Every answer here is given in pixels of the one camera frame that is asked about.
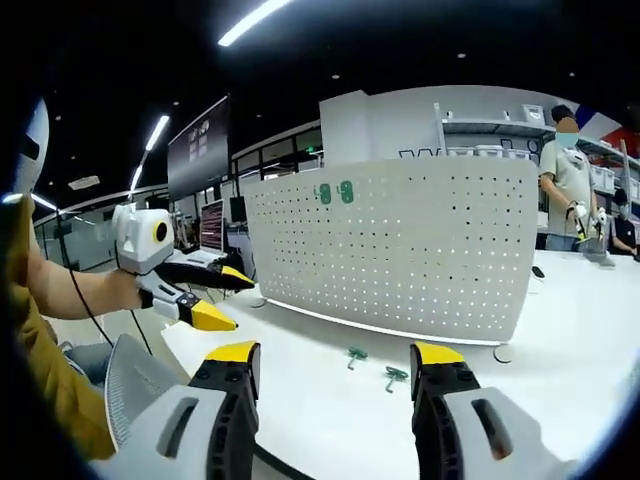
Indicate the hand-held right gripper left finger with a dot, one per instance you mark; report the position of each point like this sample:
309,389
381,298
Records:
165,435

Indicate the ceiling air vent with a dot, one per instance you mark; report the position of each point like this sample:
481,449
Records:
84,182

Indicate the person's left hand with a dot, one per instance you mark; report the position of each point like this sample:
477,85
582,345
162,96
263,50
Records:
120,292

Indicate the large dark wall screen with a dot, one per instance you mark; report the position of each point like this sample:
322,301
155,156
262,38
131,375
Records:
200,150

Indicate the long ceiling light strip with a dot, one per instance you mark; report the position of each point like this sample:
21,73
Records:
250,25

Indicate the silver laptop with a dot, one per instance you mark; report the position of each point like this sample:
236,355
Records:
212,225

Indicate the shelf with white bins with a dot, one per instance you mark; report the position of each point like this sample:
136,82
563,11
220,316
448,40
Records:
475,151

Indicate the white perforated mounting plate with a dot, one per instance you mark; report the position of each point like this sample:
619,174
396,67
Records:
400,260

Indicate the grey mesh office chair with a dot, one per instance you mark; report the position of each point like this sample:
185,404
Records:
130,380

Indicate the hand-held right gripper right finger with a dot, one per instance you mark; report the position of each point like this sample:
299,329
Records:
500,435

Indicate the green hook assembly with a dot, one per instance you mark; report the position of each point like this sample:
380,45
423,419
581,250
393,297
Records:
326,194
347,192
357,354
395,372

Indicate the mustard yellow shirt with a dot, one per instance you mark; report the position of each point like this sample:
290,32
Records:
55,375

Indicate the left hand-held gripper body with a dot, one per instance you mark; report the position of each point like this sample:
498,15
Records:
140,240

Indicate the grey metal fixture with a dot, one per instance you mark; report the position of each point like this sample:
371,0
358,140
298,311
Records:
597,257

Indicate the short ceiling light strip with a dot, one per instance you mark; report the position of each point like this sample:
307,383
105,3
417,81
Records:
157,132

